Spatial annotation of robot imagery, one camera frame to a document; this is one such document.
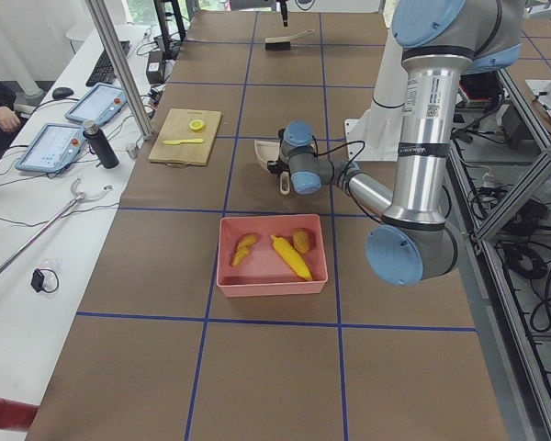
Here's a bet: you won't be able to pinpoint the teach pendant tablet far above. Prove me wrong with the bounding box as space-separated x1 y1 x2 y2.
64 83 127 126

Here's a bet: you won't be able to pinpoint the yellow plastic knife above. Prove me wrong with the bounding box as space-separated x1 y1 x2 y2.
163 138 205 146

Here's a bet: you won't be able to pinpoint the black power adapter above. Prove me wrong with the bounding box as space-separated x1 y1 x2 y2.
146 51 165 85

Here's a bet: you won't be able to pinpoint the teach pendant tablet near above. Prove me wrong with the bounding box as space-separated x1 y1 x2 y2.
15 123 85 174

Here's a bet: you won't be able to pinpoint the black keyboard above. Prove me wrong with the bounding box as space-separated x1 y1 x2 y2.
85 51 117 87

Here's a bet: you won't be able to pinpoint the wooden cutting board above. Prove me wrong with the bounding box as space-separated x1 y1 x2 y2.
148 108 221 166

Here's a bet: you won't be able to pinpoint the metal reacher grabber tool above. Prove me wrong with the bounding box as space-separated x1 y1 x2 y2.
0 177 114 275

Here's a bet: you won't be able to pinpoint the teach pendant tablet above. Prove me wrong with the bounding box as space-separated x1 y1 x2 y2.
64 83 127 126
15 123 85 174

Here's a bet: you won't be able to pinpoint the brown toy potato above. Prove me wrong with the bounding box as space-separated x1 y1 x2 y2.
292 229 311 254

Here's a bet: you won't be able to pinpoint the beige plastic dustpan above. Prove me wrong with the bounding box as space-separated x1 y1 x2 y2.
253 140 291 195

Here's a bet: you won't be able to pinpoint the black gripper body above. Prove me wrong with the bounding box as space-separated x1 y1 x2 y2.
266 159 286 176

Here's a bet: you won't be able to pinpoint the yellow toy corn cob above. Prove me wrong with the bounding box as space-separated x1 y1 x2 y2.
270 234 313 281

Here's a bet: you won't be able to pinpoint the brown paper table mat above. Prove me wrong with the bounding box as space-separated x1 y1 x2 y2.
28 12 508 440

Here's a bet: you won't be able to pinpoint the black water bottle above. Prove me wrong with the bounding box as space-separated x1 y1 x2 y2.
83 119 119 169

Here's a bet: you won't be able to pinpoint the seated person hand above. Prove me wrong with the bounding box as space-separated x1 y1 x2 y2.
0 106 21 133

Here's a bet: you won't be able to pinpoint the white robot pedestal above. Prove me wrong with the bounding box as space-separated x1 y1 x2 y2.
345 29 408 162

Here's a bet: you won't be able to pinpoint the black computer mouse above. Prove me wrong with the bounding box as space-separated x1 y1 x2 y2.
51 86 74 100

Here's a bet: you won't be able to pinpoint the red tube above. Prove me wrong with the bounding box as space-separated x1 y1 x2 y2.
0 398 39 432

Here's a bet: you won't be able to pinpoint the toy ginger root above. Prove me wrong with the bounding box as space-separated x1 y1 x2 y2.
231 233 258 266

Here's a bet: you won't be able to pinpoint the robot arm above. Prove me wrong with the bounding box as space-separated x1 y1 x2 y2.
267 1 525 286

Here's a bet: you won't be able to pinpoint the aluminium frame post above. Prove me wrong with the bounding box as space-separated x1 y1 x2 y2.
84 0 152 141

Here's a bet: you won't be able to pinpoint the lemon slices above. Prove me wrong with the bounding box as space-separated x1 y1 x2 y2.
188 119 206 131

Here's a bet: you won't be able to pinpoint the pink plastic bin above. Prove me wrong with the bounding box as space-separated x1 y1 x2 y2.
217 214 328 297

